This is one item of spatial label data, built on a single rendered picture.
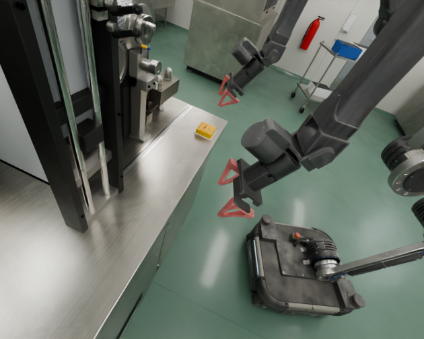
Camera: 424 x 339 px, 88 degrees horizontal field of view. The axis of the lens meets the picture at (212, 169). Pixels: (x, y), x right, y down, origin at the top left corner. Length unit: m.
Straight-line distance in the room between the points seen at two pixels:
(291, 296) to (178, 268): 0.68
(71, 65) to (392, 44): 0.45
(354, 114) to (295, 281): 1.25
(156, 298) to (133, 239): 0.91
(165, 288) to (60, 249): 0.97
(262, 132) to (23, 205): 0.60
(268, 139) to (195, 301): 1.26
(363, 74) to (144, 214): 0.57
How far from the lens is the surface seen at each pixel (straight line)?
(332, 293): 1.66
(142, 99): 0.78
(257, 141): 0.39
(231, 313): 1.58
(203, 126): 0.96
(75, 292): 0.59
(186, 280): 1.55
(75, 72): 0.45
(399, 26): 0.40
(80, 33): 0.44
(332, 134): 0.42
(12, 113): 0.63
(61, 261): 0.62
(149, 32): 0.76
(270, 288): 1.44
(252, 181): 0.47
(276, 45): 0.85
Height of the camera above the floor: 1.46
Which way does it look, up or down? 44 degrees down
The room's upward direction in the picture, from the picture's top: 21 degrees clockwise
